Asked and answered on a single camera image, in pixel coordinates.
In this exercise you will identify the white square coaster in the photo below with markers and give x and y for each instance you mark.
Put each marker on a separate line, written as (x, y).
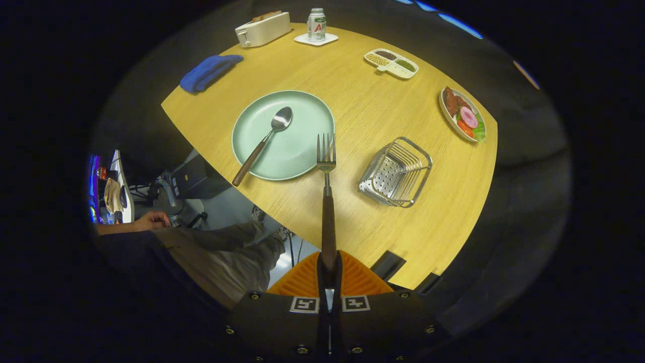
(330, 39)

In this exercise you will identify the blue folded towel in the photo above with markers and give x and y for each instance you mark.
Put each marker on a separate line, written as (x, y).
(206, 73)

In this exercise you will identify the white divided bean dish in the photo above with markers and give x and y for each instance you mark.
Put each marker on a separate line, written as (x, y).
(393, 63)

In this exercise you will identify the white toaster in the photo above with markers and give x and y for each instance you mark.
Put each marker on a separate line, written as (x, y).
(264, 31)

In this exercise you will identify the pale green plate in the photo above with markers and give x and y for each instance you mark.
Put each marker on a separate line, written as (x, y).
(297, 146)

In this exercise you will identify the toast slices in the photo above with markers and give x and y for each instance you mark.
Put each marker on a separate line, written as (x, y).
(266, 15)

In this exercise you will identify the small drink bottle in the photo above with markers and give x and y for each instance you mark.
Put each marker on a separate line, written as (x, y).
(316, 25)

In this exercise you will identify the lit computer screen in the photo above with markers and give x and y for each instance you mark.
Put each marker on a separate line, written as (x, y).
(93, 186)

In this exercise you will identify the dark grey box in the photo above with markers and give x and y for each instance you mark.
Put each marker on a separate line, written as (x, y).
(199, 176)

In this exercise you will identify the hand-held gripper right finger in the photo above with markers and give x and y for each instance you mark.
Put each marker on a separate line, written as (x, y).
(338, 282)

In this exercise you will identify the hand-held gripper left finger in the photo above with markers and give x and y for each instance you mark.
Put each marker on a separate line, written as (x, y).
(322, 282)

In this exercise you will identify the white side desk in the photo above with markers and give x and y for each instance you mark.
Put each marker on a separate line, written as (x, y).
(123, 176)

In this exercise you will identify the plate of meat and vegetables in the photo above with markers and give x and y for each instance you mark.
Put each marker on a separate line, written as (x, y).
(463, 115)

